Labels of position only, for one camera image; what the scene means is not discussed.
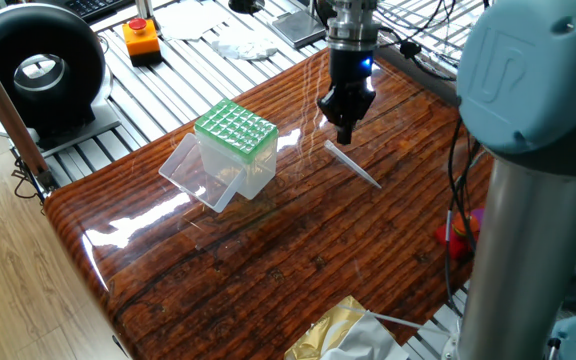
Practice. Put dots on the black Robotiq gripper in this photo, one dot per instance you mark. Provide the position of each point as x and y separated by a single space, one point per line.
350 72

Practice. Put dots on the clear large pipette tip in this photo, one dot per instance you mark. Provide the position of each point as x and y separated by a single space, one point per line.
353 165

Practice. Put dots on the clear tip box green rack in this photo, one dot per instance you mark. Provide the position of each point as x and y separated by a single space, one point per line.
238 130

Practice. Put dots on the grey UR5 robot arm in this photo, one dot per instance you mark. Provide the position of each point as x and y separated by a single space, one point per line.
533 100

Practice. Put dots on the dark grey metal plate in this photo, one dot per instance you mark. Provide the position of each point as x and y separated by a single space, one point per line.
298 27

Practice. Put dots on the white crumpled cloth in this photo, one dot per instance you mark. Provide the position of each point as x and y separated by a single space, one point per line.
245 45

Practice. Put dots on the black knob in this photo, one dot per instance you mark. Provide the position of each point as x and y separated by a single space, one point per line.
245 5

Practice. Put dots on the orange green stacked rings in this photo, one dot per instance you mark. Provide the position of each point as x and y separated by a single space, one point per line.
464 225

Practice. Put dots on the purple toy disc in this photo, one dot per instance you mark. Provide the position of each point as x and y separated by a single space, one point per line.
478 216

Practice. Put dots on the white paper sheet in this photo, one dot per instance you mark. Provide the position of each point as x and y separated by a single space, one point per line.
188 20

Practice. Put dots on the orange emergency stop button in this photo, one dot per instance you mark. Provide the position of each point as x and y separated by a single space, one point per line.
140 42

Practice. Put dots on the gold foil bag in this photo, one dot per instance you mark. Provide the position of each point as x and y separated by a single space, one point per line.
328 330

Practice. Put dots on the black keyboard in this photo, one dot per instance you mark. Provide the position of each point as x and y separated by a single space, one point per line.
98 6

